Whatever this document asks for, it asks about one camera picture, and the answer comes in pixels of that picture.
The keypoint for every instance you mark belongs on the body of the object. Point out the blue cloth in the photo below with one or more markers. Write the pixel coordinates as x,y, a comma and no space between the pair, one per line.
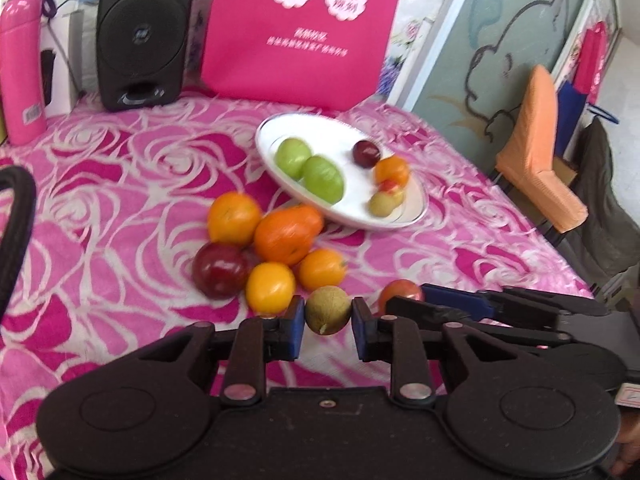
570,115

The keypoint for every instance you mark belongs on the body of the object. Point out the deep orange tangerine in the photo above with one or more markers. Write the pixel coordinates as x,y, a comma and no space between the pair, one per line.
285,237

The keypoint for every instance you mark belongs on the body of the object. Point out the magenta tote bag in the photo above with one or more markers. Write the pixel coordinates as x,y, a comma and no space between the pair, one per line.
300,65

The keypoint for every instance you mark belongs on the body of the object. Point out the yellow orange citrus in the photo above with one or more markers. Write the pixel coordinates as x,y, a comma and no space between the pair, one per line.
270,287

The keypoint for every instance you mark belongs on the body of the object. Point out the large orange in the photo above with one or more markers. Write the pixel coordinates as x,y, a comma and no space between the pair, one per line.
392,170

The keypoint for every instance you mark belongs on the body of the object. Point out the oblong green jujube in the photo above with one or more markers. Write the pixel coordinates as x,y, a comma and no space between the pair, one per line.
324,180

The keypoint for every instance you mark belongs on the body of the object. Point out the small orange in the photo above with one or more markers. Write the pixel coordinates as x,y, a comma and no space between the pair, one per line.
322,270

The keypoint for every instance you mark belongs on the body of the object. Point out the black speaker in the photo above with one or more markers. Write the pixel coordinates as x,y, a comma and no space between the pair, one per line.
142,35

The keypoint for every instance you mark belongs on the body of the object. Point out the white carton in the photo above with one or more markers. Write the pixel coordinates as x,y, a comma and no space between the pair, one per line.
72,60

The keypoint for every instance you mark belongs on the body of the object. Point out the small dark red plum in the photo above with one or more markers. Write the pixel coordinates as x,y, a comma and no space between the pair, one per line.
365,154

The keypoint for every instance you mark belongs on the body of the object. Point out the round green jujube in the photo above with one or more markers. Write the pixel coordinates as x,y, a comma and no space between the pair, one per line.
292,157

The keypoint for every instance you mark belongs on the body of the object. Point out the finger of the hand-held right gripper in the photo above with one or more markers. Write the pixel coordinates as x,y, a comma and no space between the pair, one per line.
460,300
420,316

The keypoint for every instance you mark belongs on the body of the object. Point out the big dark red plum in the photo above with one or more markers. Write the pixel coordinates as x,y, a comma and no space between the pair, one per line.
217,270

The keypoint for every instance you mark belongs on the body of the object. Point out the white plate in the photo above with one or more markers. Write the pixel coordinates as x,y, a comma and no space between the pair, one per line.
357,185

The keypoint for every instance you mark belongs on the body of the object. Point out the pink rose tablecloth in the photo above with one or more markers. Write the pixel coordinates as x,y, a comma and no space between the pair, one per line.
125,185

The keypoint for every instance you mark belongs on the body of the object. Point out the bright red plum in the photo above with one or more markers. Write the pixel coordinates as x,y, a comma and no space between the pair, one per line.
400,290

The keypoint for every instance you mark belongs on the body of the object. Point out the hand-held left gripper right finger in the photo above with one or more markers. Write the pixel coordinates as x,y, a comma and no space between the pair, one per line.
362,330

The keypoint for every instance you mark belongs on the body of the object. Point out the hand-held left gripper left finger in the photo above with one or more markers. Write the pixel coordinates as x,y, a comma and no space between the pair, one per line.
295,327

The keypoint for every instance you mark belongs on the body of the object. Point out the dark green jacket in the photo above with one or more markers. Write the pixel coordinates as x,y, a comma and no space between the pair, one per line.
605,210

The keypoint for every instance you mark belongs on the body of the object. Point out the orange covered chair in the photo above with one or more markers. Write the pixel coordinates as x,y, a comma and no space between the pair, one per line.
535,135

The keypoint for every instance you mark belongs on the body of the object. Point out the medium orange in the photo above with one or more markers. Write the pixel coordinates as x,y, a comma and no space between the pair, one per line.
232,219

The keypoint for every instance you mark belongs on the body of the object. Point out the pink thermos bottle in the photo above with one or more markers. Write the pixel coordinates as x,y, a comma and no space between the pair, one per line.
22,70

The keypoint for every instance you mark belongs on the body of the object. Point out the magenta fabric item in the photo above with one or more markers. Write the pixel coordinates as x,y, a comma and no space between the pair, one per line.
590,60

